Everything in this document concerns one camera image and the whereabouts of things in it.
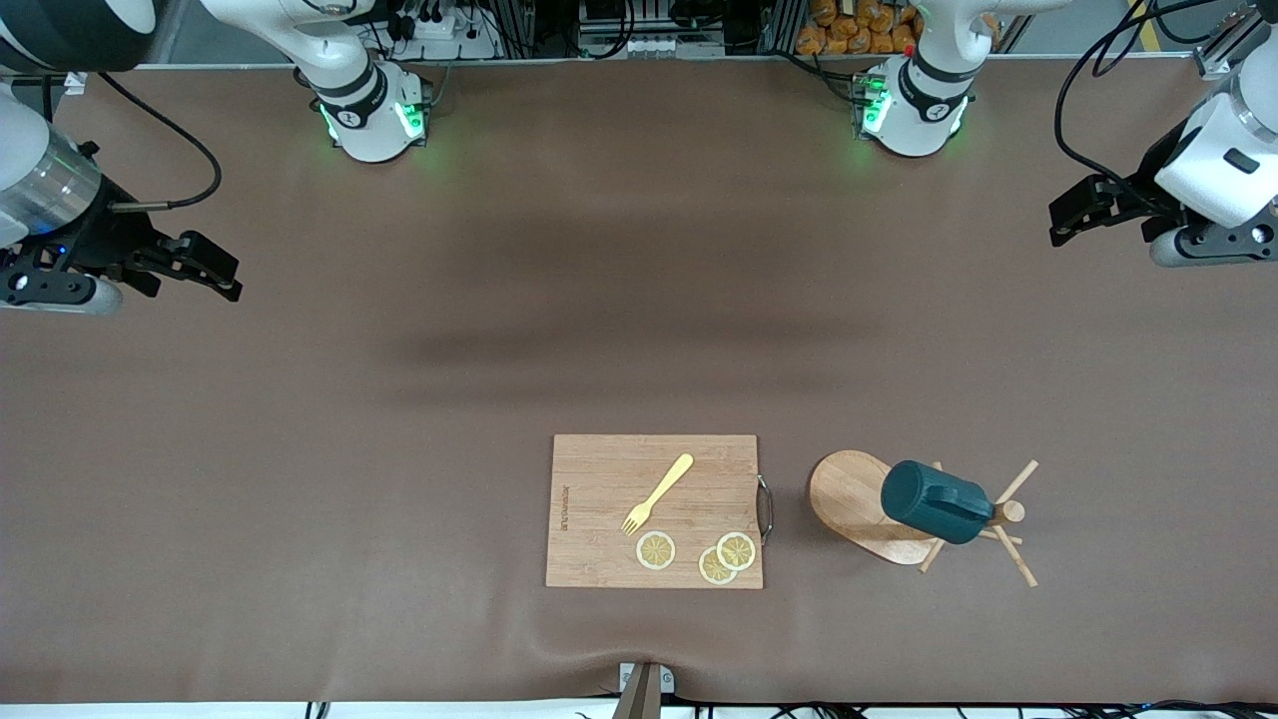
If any bamboo cutting board metal handle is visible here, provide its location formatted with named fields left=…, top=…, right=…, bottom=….
left=545, top=433, right=775, bottom=590

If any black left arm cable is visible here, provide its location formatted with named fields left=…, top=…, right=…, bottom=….
left=1055, top=0, right=1259, bottom=201

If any aluminium frame profile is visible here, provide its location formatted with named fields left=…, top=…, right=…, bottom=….
left=1193, top=0, right=1264, bottom=81

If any white power strip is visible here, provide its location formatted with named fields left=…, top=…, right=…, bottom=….
left=384, top=8, right=503, bottom=61

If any brown table cover mat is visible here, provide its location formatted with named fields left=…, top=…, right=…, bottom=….
left=0, top=58, right=1278, bottom=706

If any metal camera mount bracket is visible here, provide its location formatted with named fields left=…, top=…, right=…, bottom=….
left=611, top=661, right=677, bottom=719

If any pile of orange bread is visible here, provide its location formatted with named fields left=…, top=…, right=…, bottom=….
left=796, top=0, right=925, bottom=56

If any dark teal cup yellow inside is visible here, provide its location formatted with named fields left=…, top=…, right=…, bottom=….
left=881, top=459, right=996, bottom=545

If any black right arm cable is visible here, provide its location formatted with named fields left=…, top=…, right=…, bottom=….
left=100, top=70, right=223, bottom=211

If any yellow plastic fork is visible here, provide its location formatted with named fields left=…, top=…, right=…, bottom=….
left=621, top=453, right=695, bottom=537

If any wooden mug tree rack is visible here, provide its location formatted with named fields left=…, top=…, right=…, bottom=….
left=808, top=449, right=1040, bottom=589

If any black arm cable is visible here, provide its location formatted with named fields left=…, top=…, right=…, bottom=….
left=100, top=70, right=223, bottom=211
left=1055, top=0, right=1259, bottom=201

